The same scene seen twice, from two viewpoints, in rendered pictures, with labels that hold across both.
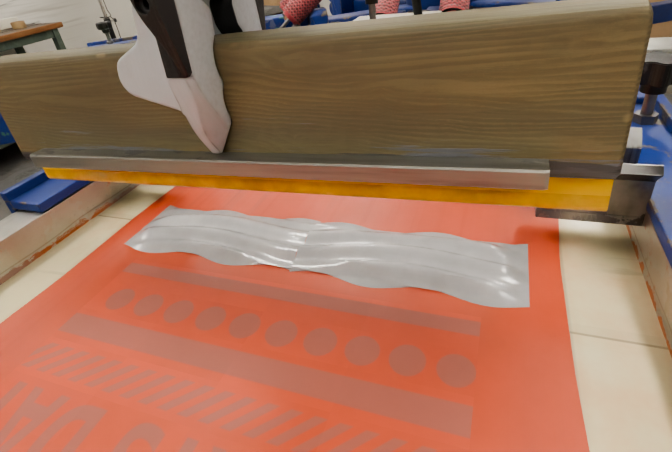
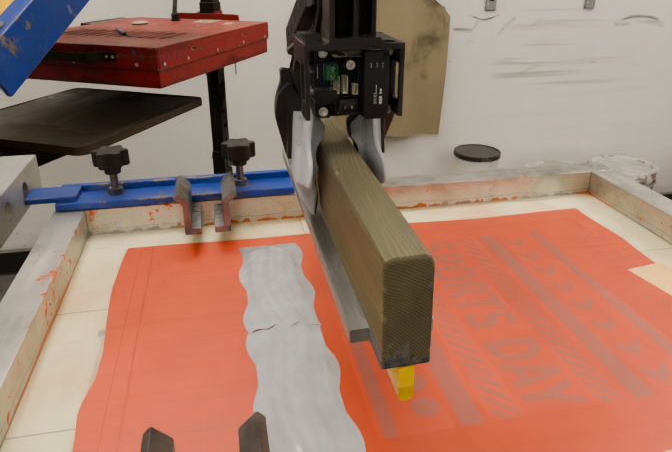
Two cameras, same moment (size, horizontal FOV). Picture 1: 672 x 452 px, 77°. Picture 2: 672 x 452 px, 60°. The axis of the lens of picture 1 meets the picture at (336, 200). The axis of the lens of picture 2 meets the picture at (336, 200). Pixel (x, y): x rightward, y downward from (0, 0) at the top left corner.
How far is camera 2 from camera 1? 70 cm
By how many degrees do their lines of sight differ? 105
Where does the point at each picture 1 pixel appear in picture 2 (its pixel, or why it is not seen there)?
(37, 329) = (499, 439)
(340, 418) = not seen: hidden behind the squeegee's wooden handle
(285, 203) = (222, 372)
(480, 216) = (210, 266)
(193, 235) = (318, 405)
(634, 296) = (269, 223)
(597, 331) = (299, 228)
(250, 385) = not seen: hidden behind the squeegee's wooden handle
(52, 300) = not seen: outside the picture
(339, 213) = (229, 328)
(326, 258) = (299, 309)
